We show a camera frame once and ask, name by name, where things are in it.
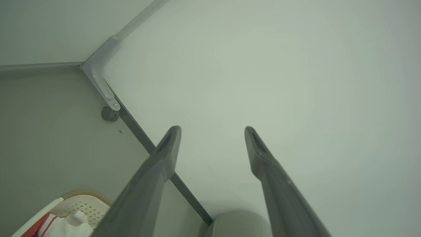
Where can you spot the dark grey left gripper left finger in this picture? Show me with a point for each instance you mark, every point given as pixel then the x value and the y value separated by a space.
pixel 141 197

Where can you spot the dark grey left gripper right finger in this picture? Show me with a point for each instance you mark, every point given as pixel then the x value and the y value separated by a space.
pixel 283 204

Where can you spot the red white striped trim garment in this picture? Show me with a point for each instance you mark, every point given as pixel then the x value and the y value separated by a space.
pixel 70 227

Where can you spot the cream perforated laundry basket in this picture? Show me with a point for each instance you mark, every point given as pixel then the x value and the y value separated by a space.
pixel 86 204

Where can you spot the dark grey baseboard strip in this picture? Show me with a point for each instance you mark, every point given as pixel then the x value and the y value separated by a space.
pixel 138 133

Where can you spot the grey corner bracket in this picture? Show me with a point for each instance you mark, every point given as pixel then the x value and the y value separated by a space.
pixel 95 69

